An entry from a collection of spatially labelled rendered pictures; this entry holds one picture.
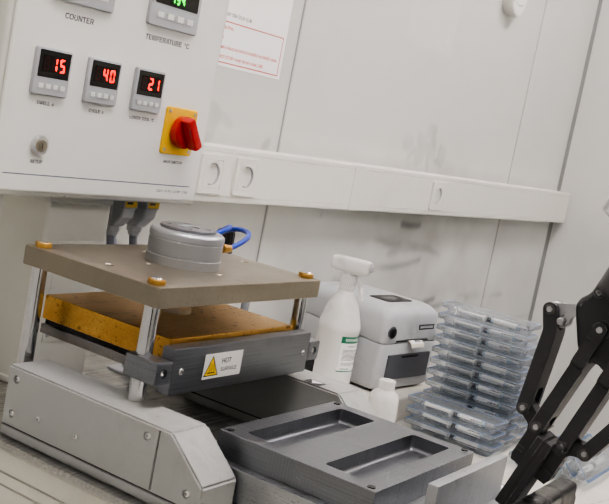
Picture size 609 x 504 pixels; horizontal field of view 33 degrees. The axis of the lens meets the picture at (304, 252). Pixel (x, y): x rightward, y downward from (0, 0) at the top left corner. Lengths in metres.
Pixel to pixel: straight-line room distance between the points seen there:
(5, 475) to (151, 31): 0.50
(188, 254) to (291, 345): 0.15
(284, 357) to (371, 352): 0.89
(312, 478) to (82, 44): 0.51
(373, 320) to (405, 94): 0.65
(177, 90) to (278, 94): 0.77
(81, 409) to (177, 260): 0.19
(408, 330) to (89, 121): 1.05
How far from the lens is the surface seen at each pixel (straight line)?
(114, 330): 1.01
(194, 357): 0.97
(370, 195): 2.26
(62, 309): 1.06
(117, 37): 1.15
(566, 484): 0.96
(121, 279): 0.96
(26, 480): 1.02
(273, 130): 1.99
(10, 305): 1.20
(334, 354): 1.93
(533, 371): 0.88
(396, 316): 1.98
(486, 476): 0.96
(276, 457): 0.91
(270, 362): 1.08
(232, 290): 1.01
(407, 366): 2.06
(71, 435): 0.98
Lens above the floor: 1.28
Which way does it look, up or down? 7 degrees down
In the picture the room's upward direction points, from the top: 11 degrees clockwise
